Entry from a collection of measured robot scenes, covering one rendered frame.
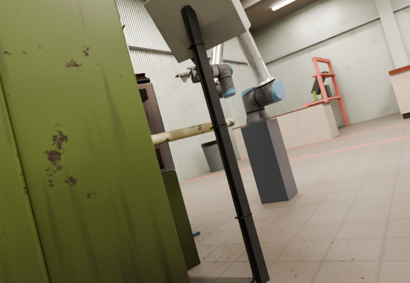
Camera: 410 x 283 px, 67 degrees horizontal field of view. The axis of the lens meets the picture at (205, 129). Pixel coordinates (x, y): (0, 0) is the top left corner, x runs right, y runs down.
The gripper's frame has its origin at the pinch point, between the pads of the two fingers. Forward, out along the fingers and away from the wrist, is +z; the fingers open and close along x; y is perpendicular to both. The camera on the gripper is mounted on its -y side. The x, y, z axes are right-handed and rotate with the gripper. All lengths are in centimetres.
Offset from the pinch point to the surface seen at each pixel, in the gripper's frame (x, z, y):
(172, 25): -49, 28, -5
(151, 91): -15.8, 29.1, 13.0
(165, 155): -16, 30, 45
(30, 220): -54, 92, 52
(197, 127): -39, 23, 37
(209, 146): 332, -225, 51
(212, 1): -67, 20, -6
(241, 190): -60, 25, 65
